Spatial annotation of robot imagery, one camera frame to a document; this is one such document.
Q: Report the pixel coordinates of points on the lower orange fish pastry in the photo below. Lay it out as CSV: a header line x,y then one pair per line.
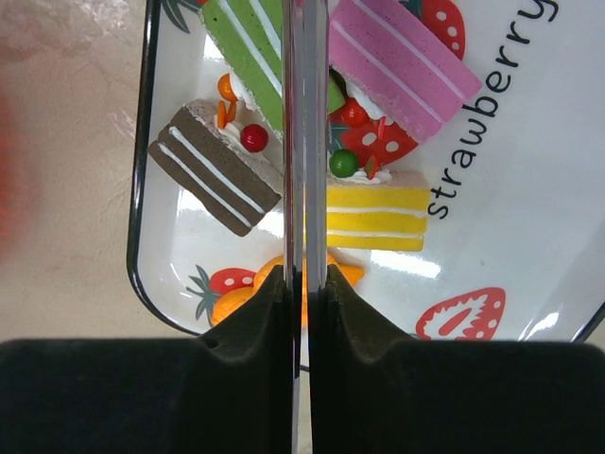
x,y
229,303

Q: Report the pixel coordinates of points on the green striped cake slice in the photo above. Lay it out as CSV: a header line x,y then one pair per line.
x,y
249,35

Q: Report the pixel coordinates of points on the chocolate cake slice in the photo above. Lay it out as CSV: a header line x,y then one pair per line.
x,y
237,188

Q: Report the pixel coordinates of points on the yellow cake slice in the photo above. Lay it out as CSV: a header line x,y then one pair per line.
x,y
371,207

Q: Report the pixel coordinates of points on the upper orange fish pastry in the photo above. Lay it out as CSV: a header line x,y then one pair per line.
x,y
353,274

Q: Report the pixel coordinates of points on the pink striped cake slice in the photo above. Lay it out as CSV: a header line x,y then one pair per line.
x,y
397,63

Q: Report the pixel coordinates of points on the white strawberry enamel tray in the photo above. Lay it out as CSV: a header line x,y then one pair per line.
x,y
515,241

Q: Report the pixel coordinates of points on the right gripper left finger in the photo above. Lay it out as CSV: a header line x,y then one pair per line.
x,y
227,391

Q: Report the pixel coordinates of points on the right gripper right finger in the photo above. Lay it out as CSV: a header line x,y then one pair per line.
x,y
375,389

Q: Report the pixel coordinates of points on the metal serving tongs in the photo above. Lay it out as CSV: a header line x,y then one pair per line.
x,y
305,84

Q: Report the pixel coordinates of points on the orange fish pastry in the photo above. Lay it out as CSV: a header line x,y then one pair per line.
x,y
353,274
229,303

